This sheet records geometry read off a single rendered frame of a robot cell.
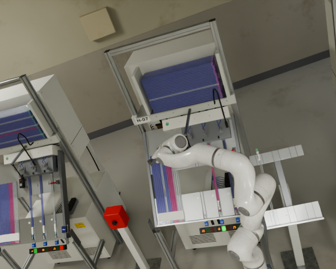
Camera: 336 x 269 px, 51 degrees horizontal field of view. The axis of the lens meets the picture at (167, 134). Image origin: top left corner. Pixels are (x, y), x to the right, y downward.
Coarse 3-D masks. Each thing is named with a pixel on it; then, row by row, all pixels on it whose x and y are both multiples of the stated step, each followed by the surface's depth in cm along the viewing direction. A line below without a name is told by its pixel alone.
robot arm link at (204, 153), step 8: (200, 144) 159; (160, 152) 165; (168, 152) 165; (184, 152) 159; (192, 152) 158; (200, 152) 156; (208, 152) 154; (160, 160) 165; (168, 160) 161; (176, 160) 160; (184, 160) 159; (192, 160) 160; (200, 160) 157; (208, 160) 153
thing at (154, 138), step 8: (232, 128) 250; (152, 136) 268; (160, 136) 266; (168, 136) 264; (232, 136) 249; (152, 144) 268; (160, 144) 266; (216, 144) 252; (232, 144) 248; (152, 152) 267; (184, 168) 257
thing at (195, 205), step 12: (204, 192) 250; (228, 192) 245; (156, 204) 260; (192, 204) 252; (204, 204) 249; (216, 204) 246; (228, 204) 244; (192, 216) 251; (204, 216) 248; (216, 216) 245
